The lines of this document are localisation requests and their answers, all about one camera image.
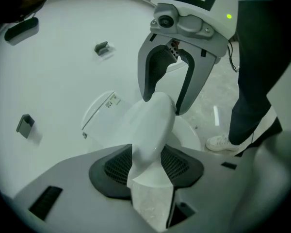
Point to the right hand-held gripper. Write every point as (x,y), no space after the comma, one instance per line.
(196,25)

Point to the black wall-mounted holder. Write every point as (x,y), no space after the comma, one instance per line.
(25,126)
(101,48)

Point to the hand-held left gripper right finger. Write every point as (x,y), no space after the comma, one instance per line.
(208,178)

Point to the black oblong device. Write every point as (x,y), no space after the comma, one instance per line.
(21,30)

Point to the person's white sneaker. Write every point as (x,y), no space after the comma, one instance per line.
(220,143)

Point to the white elongated toilet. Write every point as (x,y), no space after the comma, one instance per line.
(104,125)

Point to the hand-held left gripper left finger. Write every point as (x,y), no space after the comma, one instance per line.
(70,178)

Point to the person's black trousers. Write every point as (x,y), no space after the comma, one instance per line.
(257,69)

